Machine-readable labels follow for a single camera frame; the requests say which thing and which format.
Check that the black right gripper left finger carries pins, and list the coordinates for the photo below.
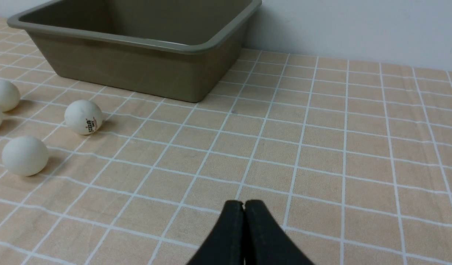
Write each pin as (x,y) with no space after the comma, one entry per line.
(223,245)

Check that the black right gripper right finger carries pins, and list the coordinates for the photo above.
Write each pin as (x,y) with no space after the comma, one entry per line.
(267,243)

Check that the white ping-pong ball front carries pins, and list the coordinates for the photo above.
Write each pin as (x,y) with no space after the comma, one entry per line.
(25,156)

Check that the plain white ping-pong ball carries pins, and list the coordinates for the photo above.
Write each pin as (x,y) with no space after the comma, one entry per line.
(9,96)

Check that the olive green plastic bin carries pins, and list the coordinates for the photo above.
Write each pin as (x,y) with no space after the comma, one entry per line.
(177,49)

